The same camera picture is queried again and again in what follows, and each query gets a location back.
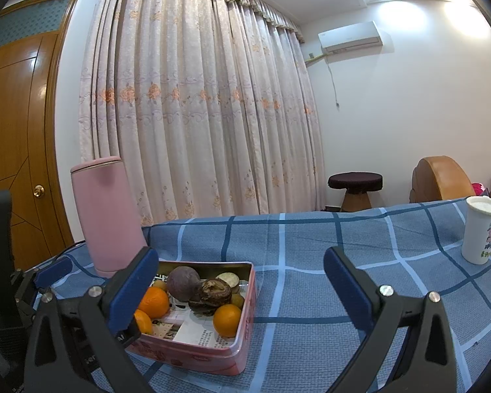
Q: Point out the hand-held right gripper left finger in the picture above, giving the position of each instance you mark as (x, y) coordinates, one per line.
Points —
(133, 290)

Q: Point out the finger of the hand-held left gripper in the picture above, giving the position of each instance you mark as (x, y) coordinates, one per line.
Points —
(53, 272)

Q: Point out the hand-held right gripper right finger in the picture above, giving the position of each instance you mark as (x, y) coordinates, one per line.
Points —
(347, 290)

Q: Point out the orange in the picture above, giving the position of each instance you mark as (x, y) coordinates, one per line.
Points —
(144, 322)
(227, 320)
(153, 303)

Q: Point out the small green fruit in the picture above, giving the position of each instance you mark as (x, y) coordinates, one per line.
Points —
(160, 284)
(238, 301)

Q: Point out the purple round fruit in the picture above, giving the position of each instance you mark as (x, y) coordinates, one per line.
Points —
(183, 283)

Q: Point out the brown wrinkled fruit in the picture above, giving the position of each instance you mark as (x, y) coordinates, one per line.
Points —
(210, 297)

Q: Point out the white-fleshed fruit slice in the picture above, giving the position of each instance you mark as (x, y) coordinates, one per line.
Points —
(228, 279)

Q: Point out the pink tin box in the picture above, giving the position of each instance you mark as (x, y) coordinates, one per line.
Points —
(212, 360)

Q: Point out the blue plaid cloth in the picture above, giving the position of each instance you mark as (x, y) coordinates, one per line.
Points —
(311, 245)

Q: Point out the printed paper leaflet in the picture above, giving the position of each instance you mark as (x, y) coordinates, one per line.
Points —
(196, 333)

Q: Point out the pink thermos bottle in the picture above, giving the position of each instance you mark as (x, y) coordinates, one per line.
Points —
(106, 213)

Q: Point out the brass door knob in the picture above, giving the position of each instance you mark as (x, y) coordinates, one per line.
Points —
(39, 190)

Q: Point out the round dark-topped stool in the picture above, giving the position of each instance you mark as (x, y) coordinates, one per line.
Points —
(354, 182)

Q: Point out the white printed cup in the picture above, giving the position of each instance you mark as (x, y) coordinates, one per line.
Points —
(478, 233)

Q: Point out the wooden door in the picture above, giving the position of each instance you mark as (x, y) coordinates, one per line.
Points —
(20, 131)

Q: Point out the pink cloth item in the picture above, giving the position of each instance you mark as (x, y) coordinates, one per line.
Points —
(479, 189)

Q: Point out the pink floral curtain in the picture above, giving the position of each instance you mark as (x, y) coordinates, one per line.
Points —
(188, 110)

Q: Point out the white air conditioner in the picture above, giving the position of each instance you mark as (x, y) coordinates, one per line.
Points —
(350, 37)

